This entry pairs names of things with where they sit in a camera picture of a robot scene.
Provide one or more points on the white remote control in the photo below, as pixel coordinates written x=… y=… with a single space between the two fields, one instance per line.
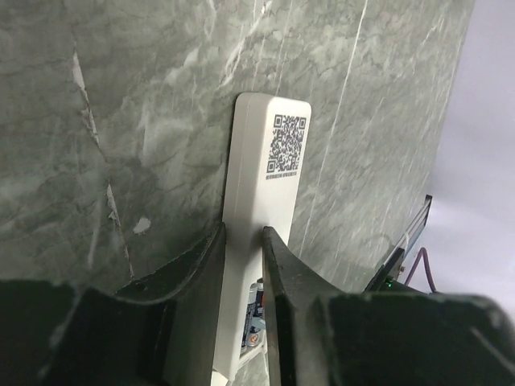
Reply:
x=267 y=147

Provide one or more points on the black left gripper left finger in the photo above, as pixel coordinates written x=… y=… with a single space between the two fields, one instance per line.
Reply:
x=158 y=330

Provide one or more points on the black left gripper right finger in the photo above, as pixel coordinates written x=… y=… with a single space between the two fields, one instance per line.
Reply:
x=319 y=335

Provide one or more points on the battery in remote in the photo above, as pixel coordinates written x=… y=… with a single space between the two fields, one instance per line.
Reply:
x=259 y=304
x=253 y=290

